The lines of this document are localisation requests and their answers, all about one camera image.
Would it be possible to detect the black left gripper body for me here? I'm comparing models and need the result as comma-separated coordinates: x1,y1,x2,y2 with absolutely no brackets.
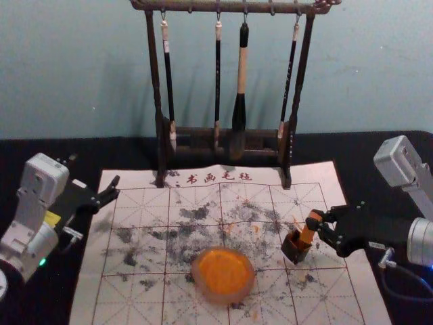
45,179,101,238

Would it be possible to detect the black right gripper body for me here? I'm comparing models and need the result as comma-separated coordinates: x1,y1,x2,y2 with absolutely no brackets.
330,200,412,259

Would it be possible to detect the orange seal stamp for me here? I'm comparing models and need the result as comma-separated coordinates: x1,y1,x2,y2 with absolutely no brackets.
298,209,323,245

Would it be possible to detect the dark square stamp holder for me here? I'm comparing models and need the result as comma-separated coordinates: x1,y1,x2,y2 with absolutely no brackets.
281,230,314,265

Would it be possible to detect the black table cloth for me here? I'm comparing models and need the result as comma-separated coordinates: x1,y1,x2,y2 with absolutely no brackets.
0,128,433,325

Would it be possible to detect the dark wooden brush rack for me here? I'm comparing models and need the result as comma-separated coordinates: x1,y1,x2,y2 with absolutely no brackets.
129,0,343,190

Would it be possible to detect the white felt mat, red grid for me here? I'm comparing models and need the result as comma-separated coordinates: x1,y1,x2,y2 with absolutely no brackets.
68,160,393,325

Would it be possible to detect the round dish of orange paste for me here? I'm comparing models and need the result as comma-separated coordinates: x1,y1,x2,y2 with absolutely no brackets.
190,246,256,305

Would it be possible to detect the thin black brush, white cap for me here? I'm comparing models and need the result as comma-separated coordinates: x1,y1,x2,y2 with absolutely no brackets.
158,19,179,152
212,20,225,150
276,23,302,140

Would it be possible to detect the dark cable with silver plug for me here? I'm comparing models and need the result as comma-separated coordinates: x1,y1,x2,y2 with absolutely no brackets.
376,246,433,307
58,225,85,255

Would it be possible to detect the thick brush, pale handle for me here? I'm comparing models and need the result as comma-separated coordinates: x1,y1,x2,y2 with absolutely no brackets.
229,22,252,160

